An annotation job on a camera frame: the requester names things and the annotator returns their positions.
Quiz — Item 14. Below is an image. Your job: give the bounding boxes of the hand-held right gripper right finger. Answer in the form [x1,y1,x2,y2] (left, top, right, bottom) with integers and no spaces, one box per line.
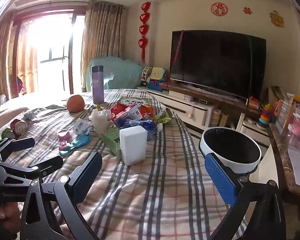
[204,153,288,240]

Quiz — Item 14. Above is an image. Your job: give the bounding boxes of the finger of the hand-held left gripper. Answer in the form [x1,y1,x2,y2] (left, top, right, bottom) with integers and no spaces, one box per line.
[0,137,36,159]
[0,155,64,180]

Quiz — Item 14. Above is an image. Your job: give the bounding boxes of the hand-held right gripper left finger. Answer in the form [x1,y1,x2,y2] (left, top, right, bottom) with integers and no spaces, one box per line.
[17,152,103,240]

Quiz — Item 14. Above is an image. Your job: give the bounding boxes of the white-rimmed trash bin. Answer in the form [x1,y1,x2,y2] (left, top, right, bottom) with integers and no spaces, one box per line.
[199,127,262,174]

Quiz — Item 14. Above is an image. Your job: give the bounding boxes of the white plastic bag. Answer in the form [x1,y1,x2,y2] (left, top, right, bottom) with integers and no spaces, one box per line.
[89,110,115,133]

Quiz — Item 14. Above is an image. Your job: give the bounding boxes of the yellow snack wrapper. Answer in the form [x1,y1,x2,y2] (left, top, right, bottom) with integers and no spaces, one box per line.
[89,104,104,114]

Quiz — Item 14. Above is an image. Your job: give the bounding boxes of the red snack packet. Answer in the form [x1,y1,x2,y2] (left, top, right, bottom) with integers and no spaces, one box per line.
[110,104,129,117]

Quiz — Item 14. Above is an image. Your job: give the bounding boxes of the red cardboard carton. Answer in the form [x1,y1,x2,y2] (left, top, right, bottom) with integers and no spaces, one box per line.
[122,106,143,121]

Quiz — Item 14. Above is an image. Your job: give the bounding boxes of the person's left hand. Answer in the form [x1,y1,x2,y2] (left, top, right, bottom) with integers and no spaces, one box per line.
[0,201,22,239]

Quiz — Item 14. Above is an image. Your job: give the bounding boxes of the crumpled silver foil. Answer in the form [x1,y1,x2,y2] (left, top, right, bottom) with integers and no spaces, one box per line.
[24,111,37,123]

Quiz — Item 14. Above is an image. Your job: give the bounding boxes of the pink plastic toy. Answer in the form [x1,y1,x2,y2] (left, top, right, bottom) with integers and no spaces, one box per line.
[57,129,73,148]

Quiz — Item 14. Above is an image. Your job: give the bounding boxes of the green drink carton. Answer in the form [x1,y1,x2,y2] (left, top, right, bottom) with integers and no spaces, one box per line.
[101,127,123,160]

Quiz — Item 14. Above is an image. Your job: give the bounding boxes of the white label packet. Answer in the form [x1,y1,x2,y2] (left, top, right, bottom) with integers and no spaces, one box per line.
[72,119,94,135]

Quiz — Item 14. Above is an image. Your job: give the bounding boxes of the white foam block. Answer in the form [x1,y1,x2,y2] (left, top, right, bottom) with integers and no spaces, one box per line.
[119,126,148,166]

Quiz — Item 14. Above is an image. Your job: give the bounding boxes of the wooden jars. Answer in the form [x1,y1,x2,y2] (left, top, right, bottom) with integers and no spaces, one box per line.
[211,109,229,128]

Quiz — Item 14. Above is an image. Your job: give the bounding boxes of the round orange fruit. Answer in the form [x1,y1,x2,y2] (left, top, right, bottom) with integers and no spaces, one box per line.
[66,94,85,113]

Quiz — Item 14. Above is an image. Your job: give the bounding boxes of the blue plastic bag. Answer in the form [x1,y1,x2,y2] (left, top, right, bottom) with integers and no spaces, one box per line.
[115,119,157,140]

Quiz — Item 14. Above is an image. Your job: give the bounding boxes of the marble counter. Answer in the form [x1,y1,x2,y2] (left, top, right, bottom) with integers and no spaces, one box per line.
[266,122,300,205]

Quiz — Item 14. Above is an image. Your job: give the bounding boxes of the white tv stand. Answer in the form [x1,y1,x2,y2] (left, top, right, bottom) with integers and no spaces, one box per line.
[137,82,273,150]

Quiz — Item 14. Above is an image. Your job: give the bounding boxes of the white paper notebook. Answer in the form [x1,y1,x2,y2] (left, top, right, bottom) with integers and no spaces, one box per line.
[287,146,300,188]

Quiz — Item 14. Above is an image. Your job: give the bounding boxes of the green spouted pouch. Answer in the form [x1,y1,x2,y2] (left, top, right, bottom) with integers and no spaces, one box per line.
[154,107,174,132]

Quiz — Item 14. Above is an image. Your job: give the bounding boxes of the orange toy phone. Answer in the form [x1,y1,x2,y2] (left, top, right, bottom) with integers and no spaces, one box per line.
[249,96,264,109]

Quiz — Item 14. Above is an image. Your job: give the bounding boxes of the orange-red snack wrapper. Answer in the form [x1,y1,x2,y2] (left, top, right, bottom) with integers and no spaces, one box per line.
[140,104,155,120]

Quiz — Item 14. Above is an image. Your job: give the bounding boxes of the beige curtain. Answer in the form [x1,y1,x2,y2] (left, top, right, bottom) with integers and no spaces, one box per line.
[0,17,14,98]
[81,0,127,93]

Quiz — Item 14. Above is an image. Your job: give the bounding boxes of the purple water bottle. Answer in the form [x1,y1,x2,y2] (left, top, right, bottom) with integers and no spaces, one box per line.
[91,65,105,104]

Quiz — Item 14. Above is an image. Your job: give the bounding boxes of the orange mesh toy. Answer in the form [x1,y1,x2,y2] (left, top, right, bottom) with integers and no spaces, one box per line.
[272,99,284,123]

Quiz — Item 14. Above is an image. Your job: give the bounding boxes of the balcony glass door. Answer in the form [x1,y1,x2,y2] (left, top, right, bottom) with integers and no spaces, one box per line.
[12,10,87,98]

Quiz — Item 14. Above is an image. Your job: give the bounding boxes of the blue toy block set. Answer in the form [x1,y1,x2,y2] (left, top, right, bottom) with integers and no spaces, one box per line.
[147,80,165,92]

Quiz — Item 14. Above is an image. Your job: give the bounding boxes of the ferris wheel toy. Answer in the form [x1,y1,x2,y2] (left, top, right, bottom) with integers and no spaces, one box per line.
[141,67,153,85]

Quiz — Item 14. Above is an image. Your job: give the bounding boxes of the black television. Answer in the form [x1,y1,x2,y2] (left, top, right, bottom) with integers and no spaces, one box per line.
[169,30,267,100]

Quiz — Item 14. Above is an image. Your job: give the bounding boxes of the rainbow stacking ring toy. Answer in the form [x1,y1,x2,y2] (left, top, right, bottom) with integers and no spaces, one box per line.
[256,102,273,130]

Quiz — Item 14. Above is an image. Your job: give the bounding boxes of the red heart hanging string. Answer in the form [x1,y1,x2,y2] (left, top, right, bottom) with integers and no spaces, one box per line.
[139,1,152,64]

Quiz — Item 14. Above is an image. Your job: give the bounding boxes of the gold wall decal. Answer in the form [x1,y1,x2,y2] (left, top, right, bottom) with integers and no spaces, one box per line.
[269,10,285,28]

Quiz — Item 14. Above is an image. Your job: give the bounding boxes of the round red wall decal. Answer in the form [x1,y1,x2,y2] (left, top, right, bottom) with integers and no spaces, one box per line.
[210,2,228,15]

